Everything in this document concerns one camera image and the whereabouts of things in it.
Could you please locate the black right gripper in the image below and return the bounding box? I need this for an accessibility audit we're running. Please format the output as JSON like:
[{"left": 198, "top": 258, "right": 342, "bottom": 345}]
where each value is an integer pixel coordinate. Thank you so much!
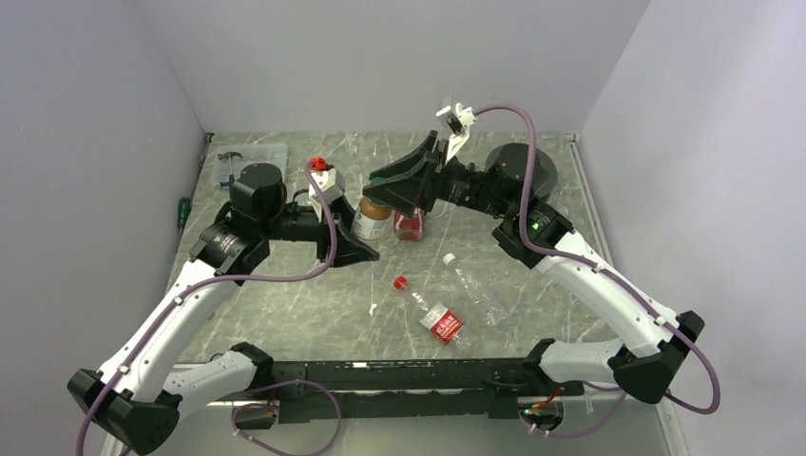
[{"left": 364, "top": 129, "right": 514, "bottom": 219}]

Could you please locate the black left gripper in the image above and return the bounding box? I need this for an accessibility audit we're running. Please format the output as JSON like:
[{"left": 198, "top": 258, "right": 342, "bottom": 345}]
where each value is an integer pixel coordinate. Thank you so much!
[{"left": 259, "top": 193, "right": 379, "bottom": 267}]

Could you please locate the ribbed coffee latte bottle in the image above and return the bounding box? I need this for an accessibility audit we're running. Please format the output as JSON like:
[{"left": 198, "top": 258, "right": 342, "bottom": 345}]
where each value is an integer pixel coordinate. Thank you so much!
[{"left": 351, "top": 196, "right": 393, "bottom": 241}]

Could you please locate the gold red tea bottle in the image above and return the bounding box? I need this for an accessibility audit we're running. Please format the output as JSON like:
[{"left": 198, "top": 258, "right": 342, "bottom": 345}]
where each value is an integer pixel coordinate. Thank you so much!
[{"left": 393, "top": 208, "right": 424, "bottom": 241}]

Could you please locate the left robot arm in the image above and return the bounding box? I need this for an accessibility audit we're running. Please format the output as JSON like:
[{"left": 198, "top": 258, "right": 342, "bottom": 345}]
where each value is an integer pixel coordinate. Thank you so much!
[{"left": 67, "top": 158, "right": 378, "bottom": 455}]

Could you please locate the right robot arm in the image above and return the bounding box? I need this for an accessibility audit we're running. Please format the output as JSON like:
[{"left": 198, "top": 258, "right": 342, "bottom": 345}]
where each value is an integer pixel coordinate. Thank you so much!
[{"left": 362, "top": 131, "right": 704, "bottom": 404}]

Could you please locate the clear bottle red label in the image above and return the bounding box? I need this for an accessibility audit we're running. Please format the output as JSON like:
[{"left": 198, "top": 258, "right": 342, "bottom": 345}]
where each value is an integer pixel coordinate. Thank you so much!
[{"left": 393, "top": 275, "right": 477, "bottom": 354}]

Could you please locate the clear bottle white cap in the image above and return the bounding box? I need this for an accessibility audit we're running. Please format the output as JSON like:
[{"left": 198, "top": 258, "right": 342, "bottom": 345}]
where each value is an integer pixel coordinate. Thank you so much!
[{"left": 442, "top": 253, "right": 509, "bottom": 326}]

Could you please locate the clear plastic organizer box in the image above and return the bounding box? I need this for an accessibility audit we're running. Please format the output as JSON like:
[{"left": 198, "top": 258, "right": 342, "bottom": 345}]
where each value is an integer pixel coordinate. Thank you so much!
[{"left": 210, "top": 142, "right": 288, "bottom": 187}]

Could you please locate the black spool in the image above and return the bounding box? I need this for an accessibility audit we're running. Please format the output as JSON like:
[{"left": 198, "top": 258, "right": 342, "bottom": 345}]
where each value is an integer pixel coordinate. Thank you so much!
[{"left": 532, "top": 148, "right": 558, "bottom": 200}]

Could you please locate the claw hammer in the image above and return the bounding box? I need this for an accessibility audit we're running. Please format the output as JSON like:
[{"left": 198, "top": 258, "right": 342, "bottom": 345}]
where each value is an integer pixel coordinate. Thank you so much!
[{"left": 218, "top": 151, "right": 243, "bottom": 188}]

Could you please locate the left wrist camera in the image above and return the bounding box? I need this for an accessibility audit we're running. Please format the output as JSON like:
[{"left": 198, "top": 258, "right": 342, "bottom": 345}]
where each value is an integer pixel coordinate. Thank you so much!
[{"left": 308, "top": 157, "right": 346, "bottom": 221}]

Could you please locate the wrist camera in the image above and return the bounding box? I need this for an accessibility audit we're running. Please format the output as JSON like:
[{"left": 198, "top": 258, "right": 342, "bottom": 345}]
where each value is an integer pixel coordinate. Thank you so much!
[
  {"left": 308, "top": 157, "right": 346, "bottom": 221},
  {"left": 435, "top": 97, "right": 477, "bottom": 162}
]

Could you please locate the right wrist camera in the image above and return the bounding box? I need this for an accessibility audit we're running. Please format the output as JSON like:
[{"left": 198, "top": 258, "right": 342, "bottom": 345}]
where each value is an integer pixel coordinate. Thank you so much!
[{"left": 435, "top": 97, "right": 477, "bottom": 162}]

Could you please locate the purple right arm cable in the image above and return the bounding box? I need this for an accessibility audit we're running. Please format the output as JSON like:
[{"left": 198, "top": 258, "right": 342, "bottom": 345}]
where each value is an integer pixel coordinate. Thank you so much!
[{"left": 473, "top": 104, "right": 721, "bottom": 415}]

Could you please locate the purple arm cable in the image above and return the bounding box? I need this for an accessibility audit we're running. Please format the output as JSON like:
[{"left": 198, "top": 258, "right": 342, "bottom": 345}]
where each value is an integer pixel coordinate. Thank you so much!
[
  {"left": 75, "top": 161, "right": 341, "bottom": 456},
  {"left": 473, "top": 104, "right": 721, "bottom": 415}
]

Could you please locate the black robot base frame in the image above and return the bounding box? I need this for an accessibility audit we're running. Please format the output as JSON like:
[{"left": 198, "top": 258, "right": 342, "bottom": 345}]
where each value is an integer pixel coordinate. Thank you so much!
[{"left": 232, "top": 357, "right": 584, "bottom": 424}]

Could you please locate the green handle screwdriver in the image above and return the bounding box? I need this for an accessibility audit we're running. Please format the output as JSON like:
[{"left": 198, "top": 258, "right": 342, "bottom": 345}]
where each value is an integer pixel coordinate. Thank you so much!
[{"left": 176, "top": 197, "right": 192, "bottom": 237}]

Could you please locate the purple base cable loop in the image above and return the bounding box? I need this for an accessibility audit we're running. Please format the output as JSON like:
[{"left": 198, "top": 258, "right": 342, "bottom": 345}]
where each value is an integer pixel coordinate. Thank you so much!
[{"left": 230, "top": 379, "right": 344, "bottom": 456}]

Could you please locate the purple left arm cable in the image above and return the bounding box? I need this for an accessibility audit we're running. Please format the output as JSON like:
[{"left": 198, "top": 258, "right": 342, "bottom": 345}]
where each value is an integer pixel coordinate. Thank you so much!
[{"left": 75, "top": 161, "right": 341, "bottom": 456}]

